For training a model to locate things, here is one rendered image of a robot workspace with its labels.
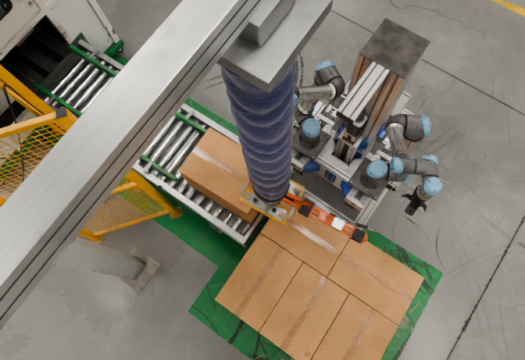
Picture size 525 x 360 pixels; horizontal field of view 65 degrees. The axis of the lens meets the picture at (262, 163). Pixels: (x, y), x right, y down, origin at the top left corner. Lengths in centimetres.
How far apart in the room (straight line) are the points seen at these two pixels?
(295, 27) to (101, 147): 56
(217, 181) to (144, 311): 149
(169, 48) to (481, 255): 361
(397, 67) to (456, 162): 231
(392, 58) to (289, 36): 110
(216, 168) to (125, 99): 218
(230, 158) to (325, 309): 129
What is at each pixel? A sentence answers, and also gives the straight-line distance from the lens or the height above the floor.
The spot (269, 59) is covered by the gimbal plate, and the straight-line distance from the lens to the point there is 103.
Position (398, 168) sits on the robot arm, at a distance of 207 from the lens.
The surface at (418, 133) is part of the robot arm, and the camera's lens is 242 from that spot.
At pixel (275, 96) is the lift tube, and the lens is 127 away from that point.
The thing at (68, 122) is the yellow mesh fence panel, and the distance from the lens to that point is 212.
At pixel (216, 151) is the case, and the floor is 95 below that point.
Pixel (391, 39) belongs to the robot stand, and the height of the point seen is 203.
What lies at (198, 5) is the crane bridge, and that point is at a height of 305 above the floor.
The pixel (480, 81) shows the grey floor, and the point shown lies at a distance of 474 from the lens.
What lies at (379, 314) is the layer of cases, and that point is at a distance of 326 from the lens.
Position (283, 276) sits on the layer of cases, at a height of 54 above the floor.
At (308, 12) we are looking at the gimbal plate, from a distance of 111.
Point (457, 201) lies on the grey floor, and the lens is 416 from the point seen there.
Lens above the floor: 374
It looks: 71 degrees down
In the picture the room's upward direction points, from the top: 9 degrees counter-clockwise
